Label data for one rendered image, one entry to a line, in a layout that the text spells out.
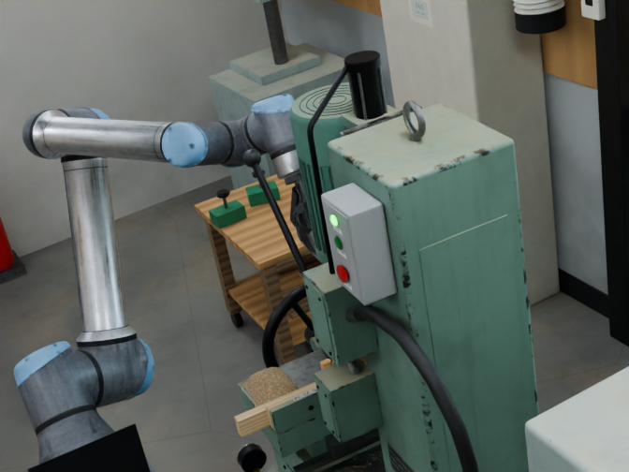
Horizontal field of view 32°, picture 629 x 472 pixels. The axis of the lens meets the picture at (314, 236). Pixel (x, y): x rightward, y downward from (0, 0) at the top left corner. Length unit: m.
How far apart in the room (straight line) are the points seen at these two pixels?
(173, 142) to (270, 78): 2.23
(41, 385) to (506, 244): 1.30
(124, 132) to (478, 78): 1.49
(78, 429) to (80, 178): 0.61
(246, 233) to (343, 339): 1.89
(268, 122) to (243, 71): 2.33
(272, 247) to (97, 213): 0.97
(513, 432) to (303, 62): 2.81
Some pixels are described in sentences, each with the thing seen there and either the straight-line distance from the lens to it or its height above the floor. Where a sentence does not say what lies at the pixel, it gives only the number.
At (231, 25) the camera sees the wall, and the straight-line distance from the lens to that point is 5.27.
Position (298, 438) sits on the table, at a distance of 2.19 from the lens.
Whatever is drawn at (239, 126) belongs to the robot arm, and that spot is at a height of 1.36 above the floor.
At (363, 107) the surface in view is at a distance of 1.83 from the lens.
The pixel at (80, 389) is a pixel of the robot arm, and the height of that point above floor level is 0.78.
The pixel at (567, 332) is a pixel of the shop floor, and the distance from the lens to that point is 3.91.
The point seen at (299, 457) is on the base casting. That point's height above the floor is 0.80.
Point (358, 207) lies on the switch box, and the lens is 1.64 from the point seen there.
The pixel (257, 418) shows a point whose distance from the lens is 2.17.
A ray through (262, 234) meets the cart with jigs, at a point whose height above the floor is 0.53.
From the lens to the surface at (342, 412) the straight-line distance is 1.98.
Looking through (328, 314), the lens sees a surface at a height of 1.26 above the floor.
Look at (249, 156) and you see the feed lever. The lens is 2.06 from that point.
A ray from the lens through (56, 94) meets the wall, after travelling 5.03.
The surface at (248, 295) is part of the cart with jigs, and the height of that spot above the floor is 0.18.
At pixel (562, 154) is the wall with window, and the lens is 3.83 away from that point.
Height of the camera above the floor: 2.23
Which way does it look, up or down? 28 degrees down
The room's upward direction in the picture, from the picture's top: 11 degrees counter-clockwise
